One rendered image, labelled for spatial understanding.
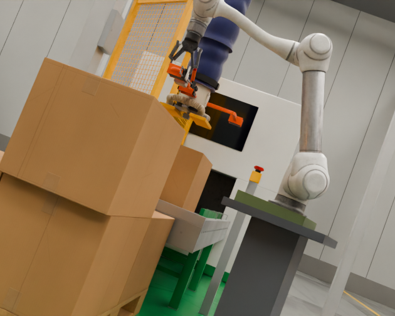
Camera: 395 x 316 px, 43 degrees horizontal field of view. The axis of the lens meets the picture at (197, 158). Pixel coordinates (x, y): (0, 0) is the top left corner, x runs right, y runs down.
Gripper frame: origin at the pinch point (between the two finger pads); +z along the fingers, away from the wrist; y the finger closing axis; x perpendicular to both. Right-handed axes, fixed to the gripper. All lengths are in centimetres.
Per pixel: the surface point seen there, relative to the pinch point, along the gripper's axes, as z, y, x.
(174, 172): 45, -7, -50
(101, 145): 50, -8, 85
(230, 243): 74, -50, -98
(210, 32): -40, 4, -47
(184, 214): 65, -22, -42
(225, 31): -44, -4, -48
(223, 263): 88, -50, -98
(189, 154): 32, -11, -50
